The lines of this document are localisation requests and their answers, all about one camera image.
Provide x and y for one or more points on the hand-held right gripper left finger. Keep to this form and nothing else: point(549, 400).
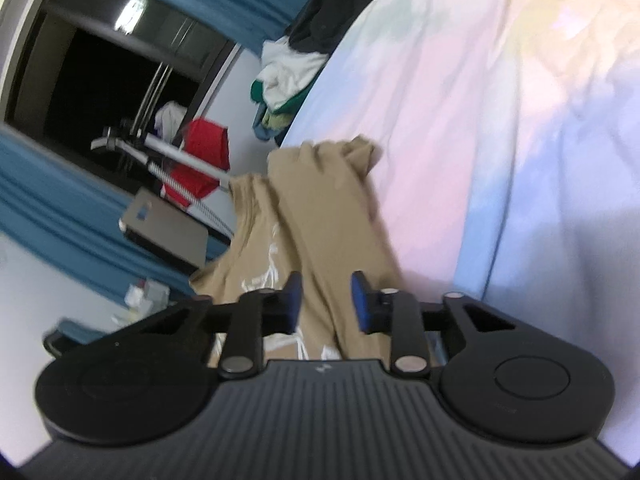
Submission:
point(291, 302)

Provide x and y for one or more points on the tan t-shirt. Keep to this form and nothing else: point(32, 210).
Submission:
point(320, 240)

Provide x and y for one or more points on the pastel tie-dye bed sheet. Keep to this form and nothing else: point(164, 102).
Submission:
point(480, 125)

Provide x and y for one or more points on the pile of mixed clothes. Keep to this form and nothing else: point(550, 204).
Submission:
point(305, 45)

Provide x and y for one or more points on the white garment on rack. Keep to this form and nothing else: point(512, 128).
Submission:
point(169, 120)

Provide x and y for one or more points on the dark window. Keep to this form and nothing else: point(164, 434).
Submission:
point(107, 95)

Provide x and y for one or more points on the blue curtain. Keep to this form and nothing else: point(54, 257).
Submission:
point(75, 220)

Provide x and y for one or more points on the red garment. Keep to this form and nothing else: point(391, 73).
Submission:
point(202, 160)

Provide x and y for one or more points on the small white items on floor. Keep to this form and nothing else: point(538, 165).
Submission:
point(145, 297)

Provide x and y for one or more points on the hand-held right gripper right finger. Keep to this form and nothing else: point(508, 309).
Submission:
point(361, 305)

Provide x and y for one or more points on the grey box appliance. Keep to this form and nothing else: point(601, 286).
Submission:
point(165, 232)

